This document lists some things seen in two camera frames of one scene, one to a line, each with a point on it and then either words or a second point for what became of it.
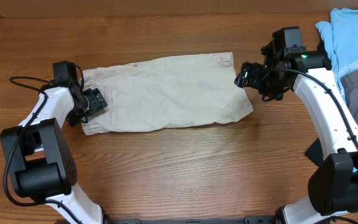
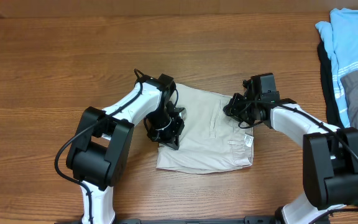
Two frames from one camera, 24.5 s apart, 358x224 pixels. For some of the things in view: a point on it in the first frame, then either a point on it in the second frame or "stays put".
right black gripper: (255, 69) -> (231, 108)
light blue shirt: (350, 39) stays put
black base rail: (247, 220) stays put
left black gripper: (97, 100) -> (171, 137)
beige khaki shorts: (166, 93) -> (212, 140)
